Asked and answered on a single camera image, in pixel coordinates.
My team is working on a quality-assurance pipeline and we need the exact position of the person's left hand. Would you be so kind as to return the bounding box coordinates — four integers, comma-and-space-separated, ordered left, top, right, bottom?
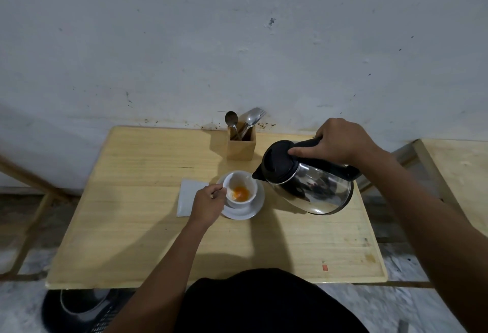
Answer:
189, 184, 228, 229

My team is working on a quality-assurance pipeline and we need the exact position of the person's right hand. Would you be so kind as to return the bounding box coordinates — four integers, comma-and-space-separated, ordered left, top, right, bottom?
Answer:
288, 117, 379, 168

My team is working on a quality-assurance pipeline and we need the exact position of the steel kettle with black lid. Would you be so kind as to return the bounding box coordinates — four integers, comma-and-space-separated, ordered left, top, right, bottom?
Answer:
252, 138, 361, 216

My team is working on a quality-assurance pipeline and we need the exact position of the person's left forearm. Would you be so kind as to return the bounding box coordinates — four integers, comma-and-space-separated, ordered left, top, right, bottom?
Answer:
105, 218, 215, 333

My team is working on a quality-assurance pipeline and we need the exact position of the person's right forearm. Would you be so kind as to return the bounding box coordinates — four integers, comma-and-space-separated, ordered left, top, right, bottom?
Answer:
354, 147, 488, 333

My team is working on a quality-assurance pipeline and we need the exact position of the white cup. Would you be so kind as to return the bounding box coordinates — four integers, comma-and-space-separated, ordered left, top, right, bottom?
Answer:
223, 171, 258, 209

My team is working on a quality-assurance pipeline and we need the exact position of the white paper napkin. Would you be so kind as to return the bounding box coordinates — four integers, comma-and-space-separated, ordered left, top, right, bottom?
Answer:
176, 179, 209, 218

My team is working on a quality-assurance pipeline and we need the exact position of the white saucer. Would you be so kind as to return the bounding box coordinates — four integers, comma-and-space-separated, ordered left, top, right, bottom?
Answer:
216, 172, 266, 221

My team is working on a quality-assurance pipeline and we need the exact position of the wooden cutlery holder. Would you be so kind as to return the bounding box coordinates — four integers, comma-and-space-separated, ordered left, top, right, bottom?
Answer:
226, 122, 257, 161

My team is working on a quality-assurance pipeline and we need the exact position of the shiny metal fork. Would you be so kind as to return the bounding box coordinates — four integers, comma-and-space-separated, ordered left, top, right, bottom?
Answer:
248, 107, 267, 128

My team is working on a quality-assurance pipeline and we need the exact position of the shiny metal spoon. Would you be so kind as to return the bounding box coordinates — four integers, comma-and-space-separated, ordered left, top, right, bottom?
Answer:
240, 108, 261, 140

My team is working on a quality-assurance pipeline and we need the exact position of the dark metal spoon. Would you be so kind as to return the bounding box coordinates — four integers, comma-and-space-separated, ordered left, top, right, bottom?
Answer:
224, 111, 242, 141

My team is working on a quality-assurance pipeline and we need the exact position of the person's black clothing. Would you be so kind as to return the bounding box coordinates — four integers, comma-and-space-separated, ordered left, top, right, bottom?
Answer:
175, 268, 369, 333

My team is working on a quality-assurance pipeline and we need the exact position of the light wooden side table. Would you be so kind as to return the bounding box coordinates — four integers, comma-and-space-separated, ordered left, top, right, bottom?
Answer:
358, 138, 488, 237

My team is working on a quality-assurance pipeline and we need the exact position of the wooden frame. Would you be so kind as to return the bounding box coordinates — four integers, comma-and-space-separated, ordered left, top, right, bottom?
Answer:
0, 154, 71, 282

